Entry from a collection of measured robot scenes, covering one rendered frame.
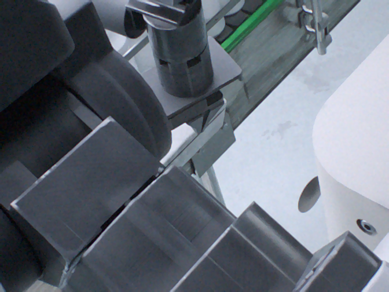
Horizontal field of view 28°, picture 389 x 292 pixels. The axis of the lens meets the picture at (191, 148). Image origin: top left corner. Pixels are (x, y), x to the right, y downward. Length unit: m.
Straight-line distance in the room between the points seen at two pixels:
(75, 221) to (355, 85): 0.22
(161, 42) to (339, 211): 0.35
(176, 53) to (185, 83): 0.05
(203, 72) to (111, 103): 0.47
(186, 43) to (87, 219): 0.47
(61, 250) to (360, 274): 0.11
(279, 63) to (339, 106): 0.94
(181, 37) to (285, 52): 0.66
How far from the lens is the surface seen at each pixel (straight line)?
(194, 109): 0.82
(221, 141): 1.33
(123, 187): 0.31
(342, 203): 0.44
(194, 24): 0.74
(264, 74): 1.36
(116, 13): 0.77
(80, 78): 0.33
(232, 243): 0.29
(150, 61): 1.17
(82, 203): 0.30
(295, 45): 1.41
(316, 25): 1.34
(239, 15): 1.29
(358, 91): 0.46
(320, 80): 2.55
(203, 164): 1.32
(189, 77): 0.79
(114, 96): 0.33
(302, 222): 2.22
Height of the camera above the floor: 1.83
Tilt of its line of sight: 49 degrees down
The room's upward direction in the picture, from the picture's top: 19 degrees counter-clockwise
